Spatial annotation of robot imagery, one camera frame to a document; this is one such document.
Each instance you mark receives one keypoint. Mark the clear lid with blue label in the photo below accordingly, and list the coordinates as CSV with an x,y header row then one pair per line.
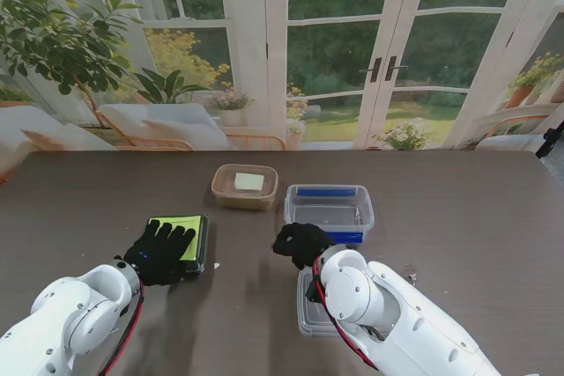
x,y
308,319

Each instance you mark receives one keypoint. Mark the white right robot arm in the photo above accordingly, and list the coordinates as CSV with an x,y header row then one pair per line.
x,y
396,314

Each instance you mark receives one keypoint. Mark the black plastic tray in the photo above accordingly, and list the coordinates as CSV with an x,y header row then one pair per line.
x,y
203,244

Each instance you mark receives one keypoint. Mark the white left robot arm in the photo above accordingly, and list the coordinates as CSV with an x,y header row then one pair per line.
x,y
66,323

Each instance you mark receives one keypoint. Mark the clear box with blue clips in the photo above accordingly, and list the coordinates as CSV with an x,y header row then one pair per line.
x,y
328,208

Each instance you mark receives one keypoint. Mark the brown kraft paper container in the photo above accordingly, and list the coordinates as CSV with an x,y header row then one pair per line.
x,y
240,204

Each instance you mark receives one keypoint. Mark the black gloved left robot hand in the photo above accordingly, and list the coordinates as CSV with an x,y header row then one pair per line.
x,y
161,257

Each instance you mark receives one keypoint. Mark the printed garden backdrop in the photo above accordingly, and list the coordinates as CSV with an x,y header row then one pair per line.
x,y
335,41

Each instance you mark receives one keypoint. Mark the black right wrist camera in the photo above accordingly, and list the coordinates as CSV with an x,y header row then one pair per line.
x,y
313,292

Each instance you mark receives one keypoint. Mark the black tripod stand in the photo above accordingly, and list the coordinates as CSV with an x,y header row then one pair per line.
x,y
548,142

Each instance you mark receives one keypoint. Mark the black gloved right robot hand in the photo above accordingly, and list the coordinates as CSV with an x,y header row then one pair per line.
x,y
304,244

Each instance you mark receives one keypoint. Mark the clear lid with green label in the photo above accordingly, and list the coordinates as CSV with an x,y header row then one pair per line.
x,y
198,224

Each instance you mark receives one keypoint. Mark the clear lid with white label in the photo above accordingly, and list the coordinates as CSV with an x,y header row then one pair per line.
x,y
249,180

